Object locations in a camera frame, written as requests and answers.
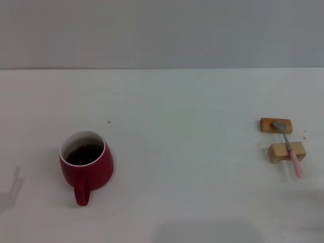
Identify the dark coffee liquid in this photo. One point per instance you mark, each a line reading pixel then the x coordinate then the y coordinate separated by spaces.
pixel 83 155

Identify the light wooden block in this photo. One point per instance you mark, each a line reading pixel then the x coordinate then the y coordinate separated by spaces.
pixel 278 152

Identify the red ceramic cup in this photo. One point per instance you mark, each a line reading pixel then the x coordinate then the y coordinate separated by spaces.
pixel 101 172

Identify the orange stained wooden block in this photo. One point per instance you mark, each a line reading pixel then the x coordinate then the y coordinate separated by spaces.
pixel 265 125

